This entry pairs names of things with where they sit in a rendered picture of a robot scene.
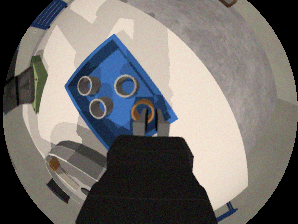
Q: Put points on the bronze bushing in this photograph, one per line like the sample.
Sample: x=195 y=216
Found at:
x=135 y=114
x=54 y=164

